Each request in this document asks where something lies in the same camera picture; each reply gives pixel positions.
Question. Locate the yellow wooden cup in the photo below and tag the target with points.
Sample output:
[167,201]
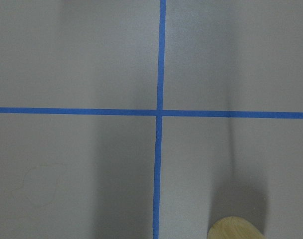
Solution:
[234,228]

